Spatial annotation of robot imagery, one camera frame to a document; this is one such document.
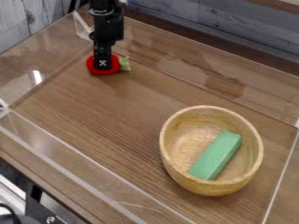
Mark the red plush strawberry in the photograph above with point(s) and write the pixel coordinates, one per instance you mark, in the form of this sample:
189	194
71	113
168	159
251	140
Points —
120	65

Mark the wooden bowl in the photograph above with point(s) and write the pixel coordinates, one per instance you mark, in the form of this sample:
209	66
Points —
185	135

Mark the clear acrylic enclosure wall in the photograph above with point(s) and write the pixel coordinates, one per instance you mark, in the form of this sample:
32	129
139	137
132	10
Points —
80	133

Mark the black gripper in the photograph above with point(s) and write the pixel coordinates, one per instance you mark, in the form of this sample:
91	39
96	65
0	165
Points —
108	24

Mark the black metal table frame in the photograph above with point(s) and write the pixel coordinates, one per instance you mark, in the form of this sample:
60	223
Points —
37	211

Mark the green rectangular block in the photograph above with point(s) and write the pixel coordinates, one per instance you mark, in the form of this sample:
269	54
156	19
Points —
215	156

